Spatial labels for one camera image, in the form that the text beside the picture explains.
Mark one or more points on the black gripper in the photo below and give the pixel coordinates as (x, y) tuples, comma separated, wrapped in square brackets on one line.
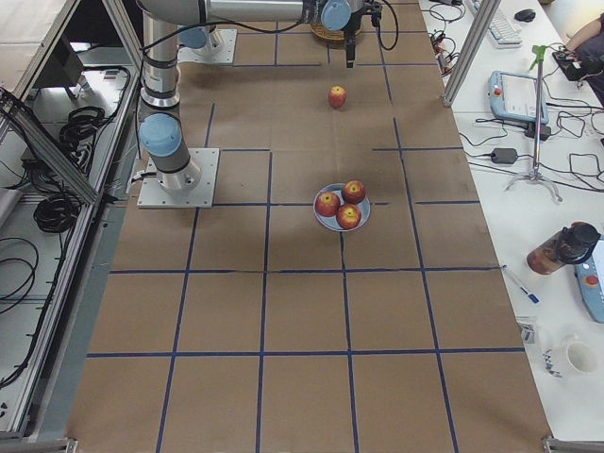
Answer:
[(351, 25)]

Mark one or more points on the red yellow apple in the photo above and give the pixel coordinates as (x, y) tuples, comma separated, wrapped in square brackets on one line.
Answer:
[(337, 97)]

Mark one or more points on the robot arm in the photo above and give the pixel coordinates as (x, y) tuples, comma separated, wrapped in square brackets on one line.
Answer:
[(160, 129), (202, 39)]

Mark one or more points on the woven wicker basket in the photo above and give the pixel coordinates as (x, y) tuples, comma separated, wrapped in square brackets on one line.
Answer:
[(333, 38)]

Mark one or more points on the red apple plate back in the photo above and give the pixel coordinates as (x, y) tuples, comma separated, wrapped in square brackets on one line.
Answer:
[(353, 192)]

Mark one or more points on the red apple plate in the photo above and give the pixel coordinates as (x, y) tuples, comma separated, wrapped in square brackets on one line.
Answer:
[(353, 192), (348, 216), (327, 204)]

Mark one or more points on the red apple plate left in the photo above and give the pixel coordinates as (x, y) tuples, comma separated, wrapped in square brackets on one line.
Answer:
[(327, 204)]

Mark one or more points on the red apple plate front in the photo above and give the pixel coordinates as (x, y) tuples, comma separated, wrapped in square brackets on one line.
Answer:
[(348, 216)]

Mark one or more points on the white round plate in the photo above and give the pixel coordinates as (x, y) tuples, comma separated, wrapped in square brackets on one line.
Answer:
[(330, 222)]

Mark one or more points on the white keyboard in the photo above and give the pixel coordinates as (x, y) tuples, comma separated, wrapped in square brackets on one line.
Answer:
[(502, 34)]

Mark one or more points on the teach pendant tablet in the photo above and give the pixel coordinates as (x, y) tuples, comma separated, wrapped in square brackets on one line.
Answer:
[(513, 96)]

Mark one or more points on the black computer mouse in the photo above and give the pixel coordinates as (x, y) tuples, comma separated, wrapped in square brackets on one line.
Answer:
[(525, 15)]

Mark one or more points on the black power brick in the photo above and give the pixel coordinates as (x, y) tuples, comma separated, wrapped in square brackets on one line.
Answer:
[(504, 155)]

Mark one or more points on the green reacher grabber tool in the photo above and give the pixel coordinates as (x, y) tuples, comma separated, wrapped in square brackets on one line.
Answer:
[(534, 175)]

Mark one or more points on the dark water bottle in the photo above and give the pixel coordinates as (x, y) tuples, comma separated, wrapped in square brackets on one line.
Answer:
[(570, 246)]

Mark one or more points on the blue white pen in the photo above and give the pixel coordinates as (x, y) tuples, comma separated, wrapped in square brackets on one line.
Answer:
[(530, 295)]

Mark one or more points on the white mug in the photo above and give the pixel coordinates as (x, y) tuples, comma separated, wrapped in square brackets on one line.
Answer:
[(569, 358)]

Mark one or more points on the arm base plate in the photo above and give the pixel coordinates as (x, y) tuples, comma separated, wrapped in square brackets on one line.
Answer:
[(191, 188), (223, 57)]

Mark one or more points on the right side frame post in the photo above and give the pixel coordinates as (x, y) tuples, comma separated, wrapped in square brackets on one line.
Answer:
[(469, 49)]

